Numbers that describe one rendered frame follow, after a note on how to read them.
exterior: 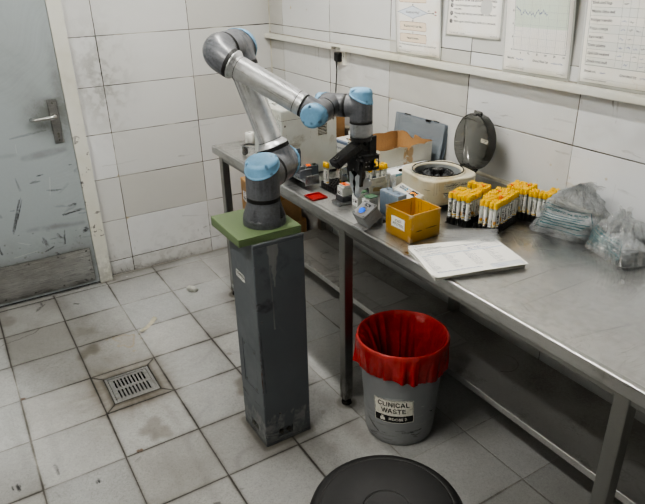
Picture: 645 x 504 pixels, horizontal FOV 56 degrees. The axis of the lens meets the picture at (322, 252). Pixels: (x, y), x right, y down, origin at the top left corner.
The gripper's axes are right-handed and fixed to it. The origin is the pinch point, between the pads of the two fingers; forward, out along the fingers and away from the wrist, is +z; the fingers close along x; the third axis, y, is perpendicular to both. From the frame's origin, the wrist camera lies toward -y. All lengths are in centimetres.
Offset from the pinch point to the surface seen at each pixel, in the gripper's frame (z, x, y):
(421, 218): 4.6, -20.7, 12.1
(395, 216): 5.4, -13.1, 7.3
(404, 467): 35, -80, -41
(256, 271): 22.7, 7.5, -35.4
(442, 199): 8.5, -3.3, 36.8
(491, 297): 13, -61, 4
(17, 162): 20, 186, -88
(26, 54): -33, 186, -72
